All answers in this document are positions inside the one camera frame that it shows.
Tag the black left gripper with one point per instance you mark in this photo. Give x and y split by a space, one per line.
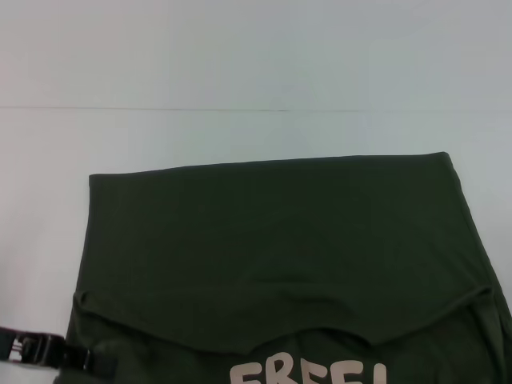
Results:
28 346

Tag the dark green t-shirt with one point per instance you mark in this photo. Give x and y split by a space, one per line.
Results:
280 248

